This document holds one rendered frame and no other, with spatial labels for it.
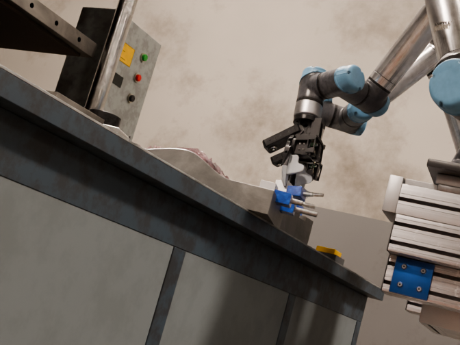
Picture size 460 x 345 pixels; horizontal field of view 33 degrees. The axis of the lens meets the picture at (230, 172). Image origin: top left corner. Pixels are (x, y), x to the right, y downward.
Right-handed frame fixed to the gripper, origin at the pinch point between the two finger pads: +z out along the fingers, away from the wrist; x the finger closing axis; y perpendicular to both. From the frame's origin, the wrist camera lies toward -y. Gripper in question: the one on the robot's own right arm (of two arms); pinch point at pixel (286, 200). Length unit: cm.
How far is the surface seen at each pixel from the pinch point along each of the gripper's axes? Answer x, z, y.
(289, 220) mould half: -26.4, 9.5, 14.4
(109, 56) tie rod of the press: -27, -31, -61
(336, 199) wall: 198, -41, -60
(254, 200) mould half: -65, 13, 22
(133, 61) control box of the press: 0, -39, -73
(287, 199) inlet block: -57, 10, 26
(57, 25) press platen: -48, -31, -67
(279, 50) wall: 192, -126, -119
